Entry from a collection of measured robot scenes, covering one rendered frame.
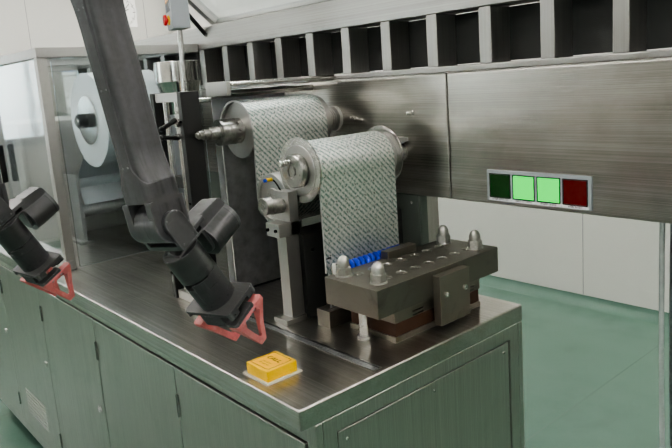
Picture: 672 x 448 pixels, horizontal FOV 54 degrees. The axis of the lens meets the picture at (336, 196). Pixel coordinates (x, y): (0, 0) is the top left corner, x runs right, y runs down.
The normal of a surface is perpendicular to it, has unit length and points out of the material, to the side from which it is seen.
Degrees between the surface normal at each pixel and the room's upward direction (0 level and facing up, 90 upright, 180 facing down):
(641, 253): 90
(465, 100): 90
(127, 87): 84
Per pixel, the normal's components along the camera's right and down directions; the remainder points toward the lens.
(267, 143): 0.66, 0.11
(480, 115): -0.75, 0.17
